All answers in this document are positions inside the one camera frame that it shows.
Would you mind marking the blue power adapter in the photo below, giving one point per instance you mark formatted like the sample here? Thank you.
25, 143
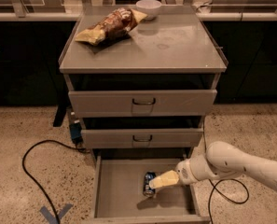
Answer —
75, 132

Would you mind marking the brown yellow chip bag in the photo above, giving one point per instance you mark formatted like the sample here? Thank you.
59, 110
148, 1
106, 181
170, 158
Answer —
115, 25

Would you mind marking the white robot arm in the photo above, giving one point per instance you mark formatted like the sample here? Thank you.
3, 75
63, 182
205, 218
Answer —
220, 161

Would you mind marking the white bowl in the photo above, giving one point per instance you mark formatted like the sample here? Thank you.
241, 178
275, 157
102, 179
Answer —
150, 7

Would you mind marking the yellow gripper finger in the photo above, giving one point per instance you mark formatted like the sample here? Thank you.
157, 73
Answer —
166, 179

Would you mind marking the grey middle drawer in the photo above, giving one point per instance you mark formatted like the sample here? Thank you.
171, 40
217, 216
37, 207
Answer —
142, 138

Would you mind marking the grey top drawer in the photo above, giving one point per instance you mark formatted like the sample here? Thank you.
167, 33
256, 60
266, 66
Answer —
88, 104

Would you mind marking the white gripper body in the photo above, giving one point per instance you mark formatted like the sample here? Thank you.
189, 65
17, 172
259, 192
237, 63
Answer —
184, 173

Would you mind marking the grey open bottom drawer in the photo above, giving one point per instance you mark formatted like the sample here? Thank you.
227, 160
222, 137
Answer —
118, 195

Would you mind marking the grey drawer cabinet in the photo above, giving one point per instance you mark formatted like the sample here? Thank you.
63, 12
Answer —
172, 52

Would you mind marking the blue pepsi can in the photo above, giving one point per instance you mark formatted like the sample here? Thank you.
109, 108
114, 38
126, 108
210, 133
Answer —
147, 190

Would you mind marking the long back counter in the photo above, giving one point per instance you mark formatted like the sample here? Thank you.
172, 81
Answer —
202, 12

